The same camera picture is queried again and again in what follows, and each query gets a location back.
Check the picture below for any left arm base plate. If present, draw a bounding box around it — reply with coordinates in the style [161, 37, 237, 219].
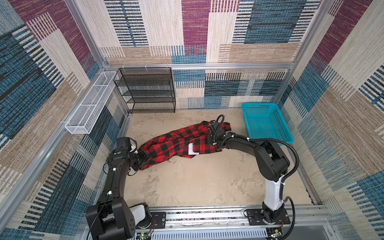
[150, 212, 167, 230]

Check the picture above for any aluminium mounting rail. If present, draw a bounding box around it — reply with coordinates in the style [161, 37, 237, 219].
[133, 204, 341, 240]

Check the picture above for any white wire mesh tray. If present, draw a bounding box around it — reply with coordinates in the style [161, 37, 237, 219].
[65, 72, 117, 135]

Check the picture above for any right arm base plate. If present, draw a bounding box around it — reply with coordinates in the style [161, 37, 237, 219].
[243, 207, 291, 226]

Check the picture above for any teal plastic basket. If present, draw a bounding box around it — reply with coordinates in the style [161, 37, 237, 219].
[242, 103, 294, 144]

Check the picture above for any black wire shelf rack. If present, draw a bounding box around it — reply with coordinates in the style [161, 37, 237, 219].
[115, 67, 176, 114]

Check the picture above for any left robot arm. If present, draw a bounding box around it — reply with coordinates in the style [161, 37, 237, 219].
[86, 137, 153, 240]

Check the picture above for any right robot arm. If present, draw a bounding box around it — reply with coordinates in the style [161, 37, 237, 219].
[209, 120, 299, 225]

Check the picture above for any red black plaid shirt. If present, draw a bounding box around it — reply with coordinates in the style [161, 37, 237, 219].
[140, 121, 217, 170]

